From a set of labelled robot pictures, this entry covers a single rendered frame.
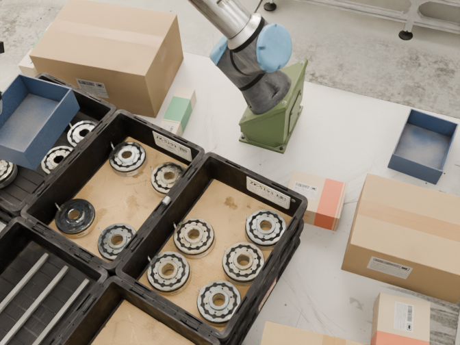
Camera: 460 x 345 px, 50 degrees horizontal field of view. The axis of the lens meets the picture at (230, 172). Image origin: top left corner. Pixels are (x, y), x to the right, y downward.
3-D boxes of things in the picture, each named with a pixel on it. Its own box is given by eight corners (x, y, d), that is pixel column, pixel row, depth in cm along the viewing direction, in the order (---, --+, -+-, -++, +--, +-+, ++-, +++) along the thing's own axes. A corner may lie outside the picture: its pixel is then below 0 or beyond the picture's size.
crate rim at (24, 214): (120, 112, 142) (118, 107, 140) (208, 155, 132) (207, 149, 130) (20, 218, 123) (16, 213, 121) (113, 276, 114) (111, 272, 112)
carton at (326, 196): (280, 216, 144) (282, 203, 138) (291, 183, 150) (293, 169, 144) (335, 231, 141) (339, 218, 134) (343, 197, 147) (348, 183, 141)
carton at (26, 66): (56, 34, 193) (51, 22, 189) (70, 37, 192) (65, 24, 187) (24, 77, 181) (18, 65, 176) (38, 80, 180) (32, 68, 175)
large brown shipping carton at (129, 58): (49, 98, 174) (28, 55, 158) (85, 42, 190) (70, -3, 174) (155, 118, 167) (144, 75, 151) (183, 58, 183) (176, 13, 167)
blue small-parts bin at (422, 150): (404, 122, 162) (411, 107, 156) (452, 137, 158) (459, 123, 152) (386, 167, 152) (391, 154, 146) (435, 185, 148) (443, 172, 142)
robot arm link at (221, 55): (250, 60, 152) (220, 28, 146) (276, 54, 140) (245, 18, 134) (228, 90, 149) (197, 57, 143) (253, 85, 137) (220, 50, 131)
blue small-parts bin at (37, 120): (29, 92, 126) (18, 72, 120) (80, 107, 122) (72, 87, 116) (-20, 152, 115) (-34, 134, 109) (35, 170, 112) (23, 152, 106)
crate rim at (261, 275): (208, 155, 132) (207, 149, 130) (309, 203, 122) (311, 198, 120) (113, 276, 113) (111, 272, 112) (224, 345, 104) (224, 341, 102)
